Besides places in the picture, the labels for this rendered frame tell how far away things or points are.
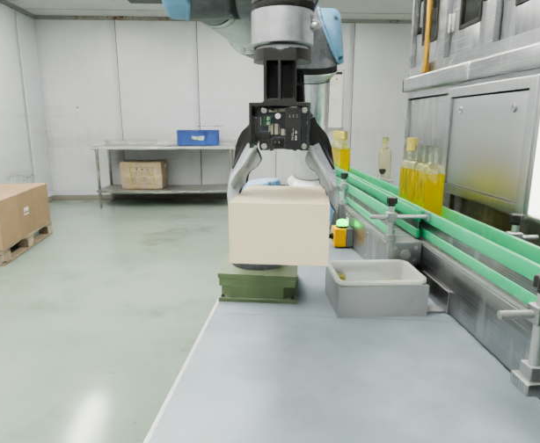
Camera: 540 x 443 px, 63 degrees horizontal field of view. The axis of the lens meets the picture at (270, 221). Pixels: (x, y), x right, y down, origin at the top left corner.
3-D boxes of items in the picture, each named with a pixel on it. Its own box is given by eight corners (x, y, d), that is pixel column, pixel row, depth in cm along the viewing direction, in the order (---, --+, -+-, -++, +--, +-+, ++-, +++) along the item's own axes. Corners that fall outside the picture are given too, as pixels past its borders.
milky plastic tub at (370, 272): (427, 314, 108) (430, 280, 106) (336, 316, 107) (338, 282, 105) (403, 288, 125) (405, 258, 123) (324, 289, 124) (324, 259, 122)
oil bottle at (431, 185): (440, 236, 132) (446, 163, 128) (421, 236, 132) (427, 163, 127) (432, 231, 138) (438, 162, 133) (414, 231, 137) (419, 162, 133)
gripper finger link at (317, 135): (313, 183, 58) (277, 127, 57) (313, 181, 60) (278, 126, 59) (345, 163, 57) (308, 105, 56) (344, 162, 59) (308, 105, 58)
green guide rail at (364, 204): (394, 238, 128) (396, 211, 126) (390, 238, 128) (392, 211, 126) (309, 171, 298) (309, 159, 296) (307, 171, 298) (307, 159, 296)
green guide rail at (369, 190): (419, 237, 128) (421, 210, 126) (416, 237, 128) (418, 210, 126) (319, 171, 299) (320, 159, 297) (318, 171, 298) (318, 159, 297)
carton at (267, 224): (229, 263, 54) (228, 202, 53) (248, 232, 70) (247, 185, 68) (328, 265, 53) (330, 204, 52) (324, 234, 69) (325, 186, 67)
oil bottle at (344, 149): (348, 182, 249) (351, 131, 243) (339, 182, 249) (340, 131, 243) (346, 181, 255) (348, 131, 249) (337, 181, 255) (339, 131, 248)
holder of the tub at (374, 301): (448, 315, 109) (451, 285, 107) (337, 317, 107) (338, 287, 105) (421, 289, 125) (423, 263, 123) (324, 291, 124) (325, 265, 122)
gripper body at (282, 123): (246, 154, 52) (245, 45, 50) (256, 149, 60) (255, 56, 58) (311, 154, 51) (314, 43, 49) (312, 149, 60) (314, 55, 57)
